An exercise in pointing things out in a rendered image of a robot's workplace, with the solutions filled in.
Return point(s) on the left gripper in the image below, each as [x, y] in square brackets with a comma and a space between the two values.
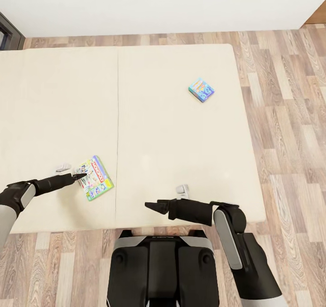
[60, 181]

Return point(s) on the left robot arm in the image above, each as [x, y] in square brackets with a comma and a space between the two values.
[17, 196]

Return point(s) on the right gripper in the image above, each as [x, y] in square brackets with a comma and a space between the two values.
[183, 209]

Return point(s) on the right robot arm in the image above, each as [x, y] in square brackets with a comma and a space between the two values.
[253, 277]

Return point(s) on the bed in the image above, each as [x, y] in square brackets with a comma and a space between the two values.
[131, 107]

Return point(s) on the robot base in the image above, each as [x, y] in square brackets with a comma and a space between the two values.
[163, 269]

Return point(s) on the board game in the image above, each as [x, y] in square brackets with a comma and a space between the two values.
[97, 181]
[201, 89]

